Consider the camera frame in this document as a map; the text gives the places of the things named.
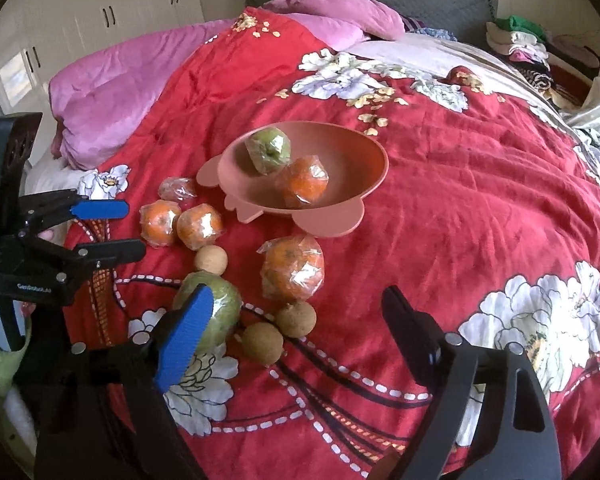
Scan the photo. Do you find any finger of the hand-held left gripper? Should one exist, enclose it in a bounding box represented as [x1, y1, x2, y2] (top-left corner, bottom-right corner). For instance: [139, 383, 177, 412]
[21, 189, 130, 234]
[34, 239, 147, 281]

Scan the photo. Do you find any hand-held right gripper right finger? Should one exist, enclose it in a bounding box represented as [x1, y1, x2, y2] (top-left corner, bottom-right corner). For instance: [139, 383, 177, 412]
[382, 285, 564, 480]

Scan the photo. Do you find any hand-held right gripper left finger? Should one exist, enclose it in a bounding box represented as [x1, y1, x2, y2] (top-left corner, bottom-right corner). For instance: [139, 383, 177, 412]
[35, 284, 216, 480]

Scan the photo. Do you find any large green fruit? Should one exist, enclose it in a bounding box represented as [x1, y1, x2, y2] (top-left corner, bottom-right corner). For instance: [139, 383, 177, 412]
[172, 271, 243, 348]

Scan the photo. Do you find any brown longan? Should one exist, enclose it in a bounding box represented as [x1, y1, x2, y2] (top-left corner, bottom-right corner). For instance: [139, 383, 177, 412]
[241, 322, 285, 367]
[275, 300, 317, 333]
[195, 246, 229, 277]

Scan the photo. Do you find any small reddish fruit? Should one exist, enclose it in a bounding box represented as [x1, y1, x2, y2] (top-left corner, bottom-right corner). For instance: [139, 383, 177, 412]
[159, 177, 198, 202]

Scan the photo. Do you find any large orange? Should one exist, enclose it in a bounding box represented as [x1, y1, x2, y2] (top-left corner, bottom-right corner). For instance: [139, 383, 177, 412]
[257, 234, 326, 304]

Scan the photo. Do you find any small green fruit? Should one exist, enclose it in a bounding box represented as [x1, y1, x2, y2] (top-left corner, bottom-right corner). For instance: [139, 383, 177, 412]
[245, 128, 292, 176]

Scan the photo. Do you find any pink footed bowl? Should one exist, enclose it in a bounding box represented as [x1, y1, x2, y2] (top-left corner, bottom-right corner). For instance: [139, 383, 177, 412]
[196, 121, 390, 238]

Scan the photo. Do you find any pink blanket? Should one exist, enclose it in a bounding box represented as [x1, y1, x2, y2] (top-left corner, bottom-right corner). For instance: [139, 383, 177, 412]
[48, 0, 406, 171]

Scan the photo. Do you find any red floral blanket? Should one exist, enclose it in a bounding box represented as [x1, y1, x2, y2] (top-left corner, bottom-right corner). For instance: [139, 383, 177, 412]
[62, 6, 600, 480]

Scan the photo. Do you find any white wardrobe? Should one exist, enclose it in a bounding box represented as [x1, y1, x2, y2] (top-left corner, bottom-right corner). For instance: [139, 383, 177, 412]
[0, 0, 206, 128]

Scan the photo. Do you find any beige bed sheet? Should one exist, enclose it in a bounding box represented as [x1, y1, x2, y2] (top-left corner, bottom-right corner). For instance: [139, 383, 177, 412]
[345, 32, 581, 126]

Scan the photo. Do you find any white crumpled cloth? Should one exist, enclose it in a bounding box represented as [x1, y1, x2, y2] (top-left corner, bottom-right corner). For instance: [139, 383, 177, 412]
[565, 50, 600, 191]

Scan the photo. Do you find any pile of folded clothes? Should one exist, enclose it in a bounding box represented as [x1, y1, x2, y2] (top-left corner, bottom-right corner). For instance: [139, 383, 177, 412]
[485, 15, 588, 111]

